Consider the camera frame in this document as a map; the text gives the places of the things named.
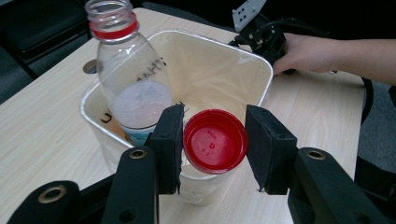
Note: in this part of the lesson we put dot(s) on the black chair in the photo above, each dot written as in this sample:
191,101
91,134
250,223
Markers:
40,28

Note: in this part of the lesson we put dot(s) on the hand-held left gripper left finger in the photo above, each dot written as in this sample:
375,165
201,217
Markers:
169,149

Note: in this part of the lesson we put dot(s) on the clear plastic bottle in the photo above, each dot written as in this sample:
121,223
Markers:
130,81

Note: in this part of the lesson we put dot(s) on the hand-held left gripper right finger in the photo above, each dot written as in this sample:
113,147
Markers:
271,155

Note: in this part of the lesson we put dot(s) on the red bottle cap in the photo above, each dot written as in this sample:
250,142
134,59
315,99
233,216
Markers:
214,143

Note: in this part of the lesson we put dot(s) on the cream plastic trash bin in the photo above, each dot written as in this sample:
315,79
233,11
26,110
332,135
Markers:
211,74

